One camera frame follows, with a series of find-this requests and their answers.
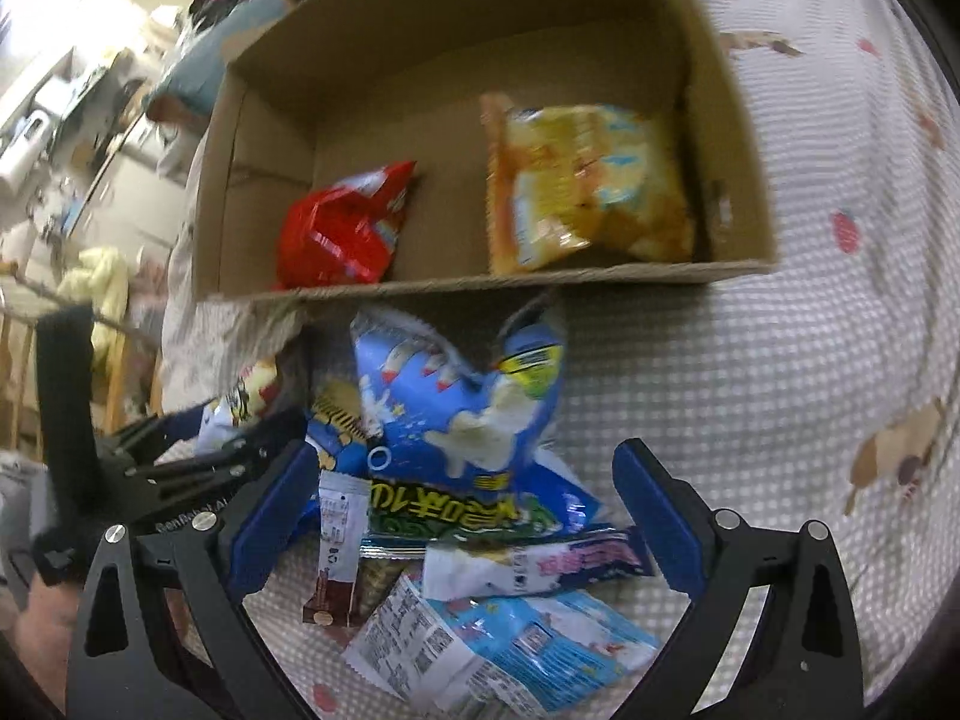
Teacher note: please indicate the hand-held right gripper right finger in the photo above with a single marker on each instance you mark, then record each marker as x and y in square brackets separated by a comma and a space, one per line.
[660, 525]

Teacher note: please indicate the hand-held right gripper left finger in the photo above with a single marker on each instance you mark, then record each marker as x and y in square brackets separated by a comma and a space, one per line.
[255, 525]

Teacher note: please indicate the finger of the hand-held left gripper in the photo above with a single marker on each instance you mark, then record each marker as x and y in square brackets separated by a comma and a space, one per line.
[161, 429]
[247, 441]

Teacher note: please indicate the yellow cartoon snack packet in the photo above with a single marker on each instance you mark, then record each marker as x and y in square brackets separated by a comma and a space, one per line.
[251, 390]

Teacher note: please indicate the white brown snack bar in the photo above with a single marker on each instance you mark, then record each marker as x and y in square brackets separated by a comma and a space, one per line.
[337, 525]

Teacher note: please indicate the blue yellow chip bag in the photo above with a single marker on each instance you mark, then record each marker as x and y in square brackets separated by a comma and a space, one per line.
[337, 427]

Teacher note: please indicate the brown wafer packet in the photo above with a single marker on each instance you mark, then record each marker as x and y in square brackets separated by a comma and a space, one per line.
[379, 577]

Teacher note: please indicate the white pink snack packet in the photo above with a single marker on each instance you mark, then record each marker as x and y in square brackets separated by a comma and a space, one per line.
[525, 562]

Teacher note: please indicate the light blue snack packet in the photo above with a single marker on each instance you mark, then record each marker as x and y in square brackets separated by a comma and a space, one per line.
[510, 645]

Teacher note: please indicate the large blue snack bag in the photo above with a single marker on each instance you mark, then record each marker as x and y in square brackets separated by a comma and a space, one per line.
[450, 420]

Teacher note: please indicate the red snack packet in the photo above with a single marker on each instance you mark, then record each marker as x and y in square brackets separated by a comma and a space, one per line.
[337, 232]

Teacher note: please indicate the brown cardboard box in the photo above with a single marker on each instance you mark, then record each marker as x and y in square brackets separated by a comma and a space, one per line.
[420, 67]

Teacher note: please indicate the person's left hand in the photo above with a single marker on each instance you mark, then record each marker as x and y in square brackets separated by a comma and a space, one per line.
[45, 619]

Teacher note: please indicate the yellow cloth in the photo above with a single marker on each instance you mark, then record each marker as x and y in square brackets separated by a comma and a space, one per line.
[97, 277]

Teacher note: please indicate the printed checked blanket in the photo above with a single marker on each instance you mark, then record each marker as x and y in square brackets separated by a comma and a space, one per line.
[787, 360]

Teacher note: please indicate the white appliance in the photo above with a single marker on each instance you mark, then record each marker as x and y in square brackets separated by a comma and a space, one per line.
[26, 146]

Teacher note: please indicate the teal pillow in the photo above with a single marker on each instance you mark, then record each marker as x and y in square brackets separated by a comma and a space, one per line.
[195, 67]

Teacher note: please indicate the wooden frame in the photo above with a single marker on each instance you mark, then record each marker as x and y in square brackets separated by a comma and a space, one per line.
[15, 390]

